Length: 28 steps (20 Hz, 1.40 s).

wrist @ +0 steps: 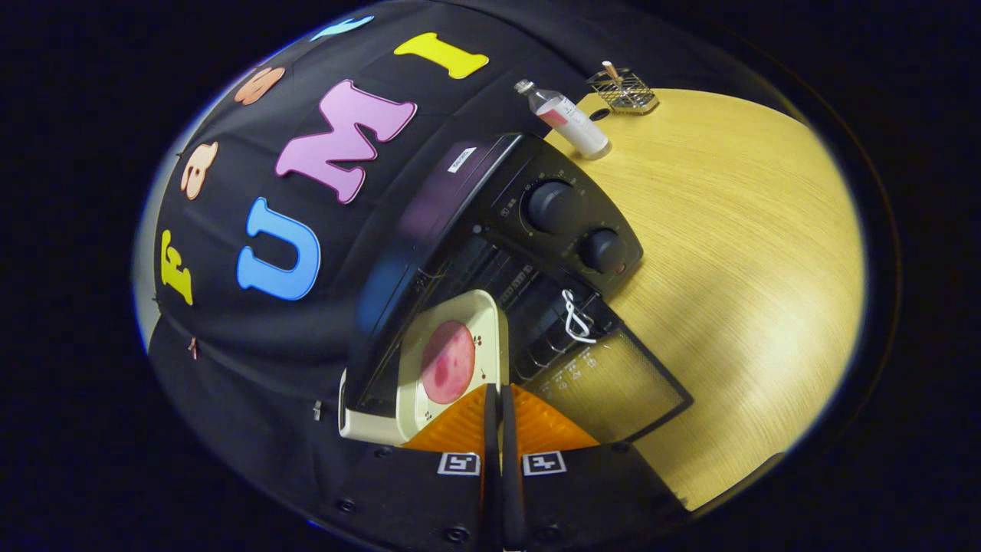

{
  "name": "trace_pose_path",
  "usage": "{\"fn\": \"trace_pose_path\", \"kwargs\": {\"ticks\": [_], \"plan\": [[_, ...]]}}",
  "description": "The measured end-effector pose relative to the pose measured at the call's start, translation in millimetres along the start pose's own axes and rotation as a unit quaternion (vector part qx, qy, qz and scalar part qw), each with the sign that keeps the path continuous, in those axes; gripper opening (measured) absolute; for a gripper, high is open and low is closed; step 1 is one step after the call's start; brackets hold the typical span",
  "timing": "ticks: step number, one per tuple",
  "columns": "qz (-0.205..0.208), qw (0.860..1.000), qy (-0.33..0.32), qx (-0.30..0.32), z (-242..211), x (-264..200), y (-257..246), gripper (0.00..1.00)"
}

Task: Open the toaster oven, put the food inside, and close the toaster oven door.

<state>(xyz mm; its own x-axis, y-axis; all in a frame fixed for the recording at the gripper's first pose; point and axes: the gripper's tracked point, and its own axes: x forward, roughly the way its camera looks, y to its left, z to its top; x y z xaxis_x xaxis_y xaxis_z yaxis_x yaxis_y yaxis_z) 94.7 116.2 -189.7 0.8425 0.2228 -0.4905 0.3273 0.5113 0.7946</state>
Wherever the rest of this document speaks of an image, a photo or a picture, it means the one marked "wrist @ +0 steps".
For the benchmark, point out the black toaster oven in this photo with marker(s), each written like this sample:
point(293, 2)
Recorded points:
point(567, 207)

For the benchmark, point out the clear bottle with red label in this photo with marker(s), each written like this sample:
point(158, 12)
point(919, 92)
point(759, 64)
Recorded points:
point(575, 126)

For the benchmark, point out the small black disc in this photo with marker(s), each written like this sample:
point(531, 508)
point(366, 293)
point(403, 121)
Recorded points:
point(599, 114)

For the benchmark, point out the cream square plate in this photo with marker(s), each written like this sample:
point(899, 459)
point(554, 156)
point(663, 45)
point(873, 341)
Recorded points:
point(481, 313)

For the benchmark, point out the pink round food slice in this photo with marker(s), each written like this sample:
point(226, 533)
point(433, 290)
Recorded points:
point(448, 364)

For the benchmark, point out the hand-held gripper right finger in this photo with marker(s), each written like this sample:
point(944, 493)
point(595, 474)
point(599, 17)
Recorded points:
point(512, 491)

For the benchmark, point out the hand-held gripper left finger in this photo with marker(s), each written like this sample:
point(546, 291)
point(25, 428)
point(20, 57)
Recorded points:
point(491, 491)

